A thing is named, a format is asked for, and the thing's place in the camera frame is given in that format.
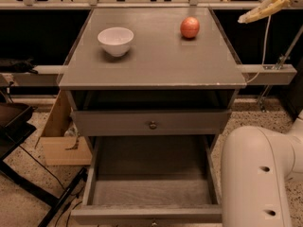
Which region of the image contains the red apple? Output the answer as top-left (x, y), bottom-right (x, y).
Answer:
top-left (180, 17), bottom-right (200, 39)

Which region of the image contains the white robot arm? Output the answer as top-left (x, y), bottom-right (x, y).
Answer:
top-left (221, 112), bottom-right (303, 227)

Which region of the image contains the grey wooden drawer cabinet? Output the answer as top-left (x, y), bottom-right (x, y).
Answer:
top-left (57, 6), bottom-right (247, 147)

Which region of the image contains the grey top drawer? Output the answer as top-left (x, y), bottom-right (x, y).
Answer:
top-left (72, 110), bottom-right (231, 136)

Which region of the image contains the brass top drawer knob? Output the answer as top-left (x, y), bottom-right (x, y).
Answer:
top-left (149, 121), bottom-right (157, 130)

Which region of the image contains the open grey middle drawer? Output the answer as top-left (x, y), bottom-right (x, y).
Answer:
top-left (72, 135), bottom-right (222, 227)

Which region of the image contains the white ceramic bowl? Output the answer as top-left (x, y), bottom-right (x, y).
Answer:
top-left (98, 27), bottom-right (134, 57)

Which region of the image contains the cardboard box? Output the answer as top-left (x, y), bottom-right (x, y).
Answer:
top-left (39, 91), bottom-right (92, 166)

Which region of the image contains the white cable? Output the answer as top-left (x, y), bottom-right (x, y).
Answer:
top-left (245, 14), bottom-right (272, 85)

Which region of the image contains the grey metal rail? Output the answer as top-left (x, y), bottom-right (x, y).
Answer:
top-left (0, 64), bottom-right (297, 87)

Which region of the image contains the black stand frame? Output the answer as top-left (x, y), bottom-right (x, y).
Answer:
top-left (0, 100), bottom-right (80, 227)

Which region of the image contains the black floor cable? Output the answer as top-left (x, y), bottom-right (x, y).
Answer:
top-left (18, 145), bottom-right (83, 227)

